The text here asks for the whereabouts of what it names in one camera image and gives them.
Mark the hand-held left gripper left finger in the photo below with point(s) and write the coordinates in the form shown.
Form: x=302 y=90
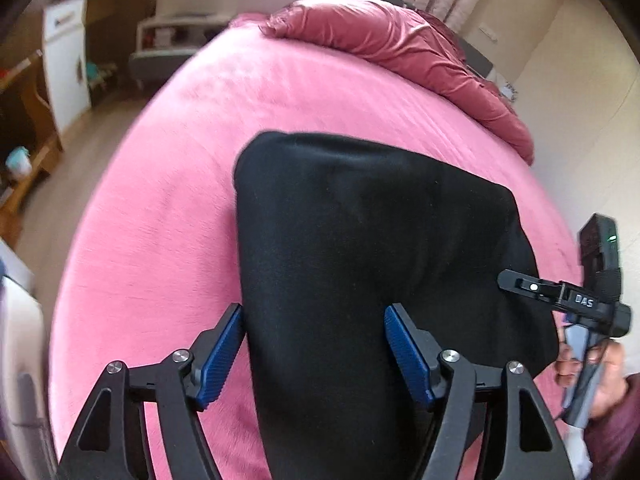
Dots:
x=220 y=355

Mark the white wall socket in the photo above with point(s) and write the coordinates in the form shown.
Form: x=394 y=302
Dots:
x=487 y=33

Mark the black pants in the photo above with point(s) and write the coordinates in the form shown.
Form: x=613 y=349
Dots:
x=360 y=235

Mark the grey side table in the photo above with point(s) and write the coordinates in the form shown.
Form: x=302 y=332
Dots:
x=150 y=65

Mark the wooden toy shelf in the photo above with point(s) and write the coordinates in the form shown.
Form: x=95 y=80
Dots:
x=100 y=77

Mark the pink bed blanket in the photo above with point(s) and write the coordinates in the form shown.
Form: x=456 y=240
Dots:
x=165 y=210

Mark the white cabinet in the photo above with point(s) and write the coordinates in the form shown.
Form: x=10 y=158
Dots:
x=62 y=70

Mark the person's right forearm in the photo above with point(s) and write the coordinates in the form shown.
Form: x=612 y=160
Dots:
x=617 y=435

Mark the grey headboard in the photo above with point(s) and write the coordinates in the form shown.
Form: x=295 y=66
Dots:
x=477 y=60

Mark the white furniture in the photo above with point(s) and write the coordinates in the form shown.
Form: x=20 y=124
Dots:
x=20 y=360

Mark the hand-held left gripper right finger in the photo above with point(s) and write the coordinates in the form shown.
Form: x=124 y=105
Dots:
x=405 y=350

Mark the wooden shelf unit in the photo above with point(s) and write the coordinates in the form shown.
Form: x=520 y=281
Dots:
x=45 y=150

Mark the person's right hand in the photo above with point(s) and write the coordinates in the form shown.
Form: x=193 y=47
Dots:
x=610 y=385

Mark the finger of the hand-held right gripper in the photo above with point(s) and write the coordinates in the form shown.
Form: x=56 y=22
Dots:
x=525 y=286

